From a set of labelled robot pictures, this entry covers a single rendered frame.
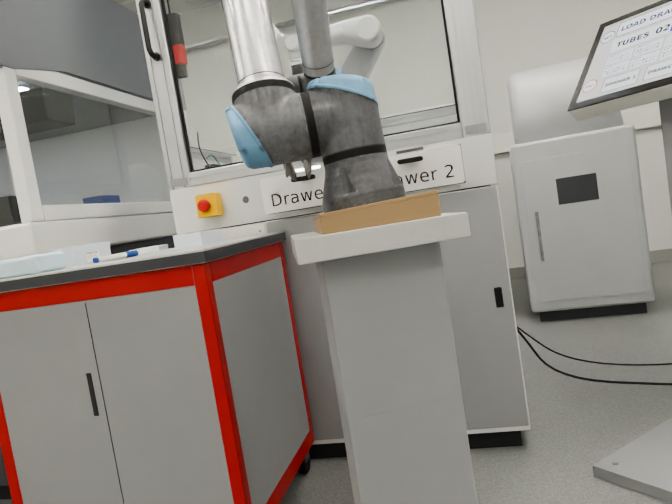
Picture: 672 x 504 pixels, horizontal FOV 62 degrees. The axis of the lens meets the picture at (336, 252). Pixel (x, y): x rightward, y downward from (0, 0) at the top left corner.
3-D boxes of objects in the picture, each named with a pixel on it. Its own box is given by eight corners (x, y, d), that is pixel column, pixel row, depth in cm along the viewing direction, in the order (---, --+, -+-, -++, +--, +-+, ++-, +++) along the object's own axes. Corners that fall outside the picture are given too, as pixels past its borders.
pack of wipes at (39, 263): (69, 267, 138) (65, 249, 137) (39, 273, 129) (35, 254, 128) (19, 275, 142) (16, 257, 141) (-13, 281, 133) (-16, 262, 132)
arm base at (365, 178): (420, 194, 96) (409, 137, 96) (338, 210, 92) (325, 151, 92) (387, 202, 111) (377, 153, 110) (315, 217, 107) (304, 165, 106)
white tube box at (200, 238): (202, 245, 152) (199, 231, 152) (175, 249, 154) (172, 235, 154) (222, 241, 164) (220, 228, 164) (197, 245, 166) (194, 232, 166)
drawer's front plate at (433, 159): (465, 182, 162) (460, 144, 161) (366, 198, 168) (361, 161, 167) (465, 182, 163) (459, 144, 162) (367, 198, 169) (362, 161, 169)
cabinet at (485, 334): (539, 450, 166) (502, 182, 161) (219, 469, 189) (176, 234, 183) (507, 358, 259) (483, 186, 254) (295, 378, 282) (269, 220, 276)
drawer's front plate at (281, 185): (357, 199, 166) (351, 162, 165) (265, 214, 172) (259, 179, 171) (358, 199, 168) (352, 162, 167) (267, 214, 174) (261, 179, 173)
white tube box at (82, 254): (74, 266, 145) (71, 246, 145) (52, 269, 149) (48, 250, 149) (113, 259, 157) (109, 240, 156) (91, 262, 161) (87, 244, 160)
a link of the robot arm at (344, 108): (391, 140, 95) (375, 61, 95) (313, 156, 95) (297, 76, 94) (382, 150, 107) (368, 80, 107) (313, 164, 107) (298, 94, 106)
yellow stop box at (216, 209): (218, 215, 174) (214, 192, 174) (196, 218, 176) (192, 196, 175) (224, 214, 179) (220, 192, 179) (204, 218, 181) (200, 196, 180)
